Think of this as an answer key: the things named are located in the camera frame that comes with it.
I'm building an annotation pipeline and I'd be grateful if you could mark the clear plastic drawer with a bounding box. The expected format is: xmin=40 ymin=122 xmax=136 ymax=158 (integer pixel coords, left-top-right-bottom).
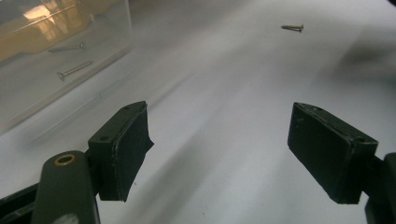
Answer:
xmin=0 ymin=0 xmax=134 ymax=135

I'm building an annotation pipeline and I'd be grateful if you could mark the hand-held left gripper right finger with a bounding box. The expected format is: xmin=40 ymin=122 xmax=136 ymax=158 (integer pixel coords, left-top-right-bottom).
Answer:
xmin=288 ymin=102 xmax=379 ymax=204

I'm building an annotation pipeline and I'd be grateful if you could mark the small metal screw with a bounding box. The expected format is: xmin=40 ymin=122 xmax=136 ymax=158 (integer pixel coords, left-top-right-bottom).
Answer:
xmin=48 ymin=41 xmax=87 ymax=53
xmin=280 ymin=23 xmax=304 ymax=34
xmin=56 ymin=60 xmax=95 ymax=82

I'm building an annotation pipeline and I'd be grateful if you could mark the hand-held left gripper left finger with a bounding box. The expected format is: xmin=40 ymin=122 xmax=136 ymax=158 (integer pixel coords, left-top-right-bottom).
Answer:
xmin=88 ymin=101 xmax=154 ymax=203

